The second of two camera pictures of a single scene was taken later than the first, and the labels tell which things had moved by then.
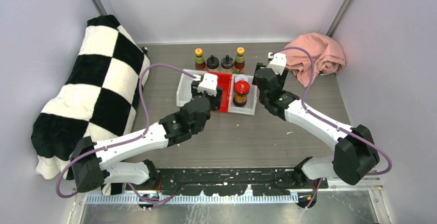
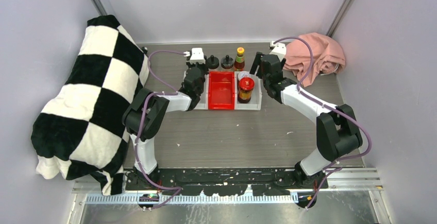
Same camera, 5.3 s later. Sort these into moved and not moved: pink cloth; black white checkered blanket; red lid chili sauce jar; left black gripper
Moved: red lid chili sauce jar; left black gripper
Not moved: pink cloth; black white checkered blanket
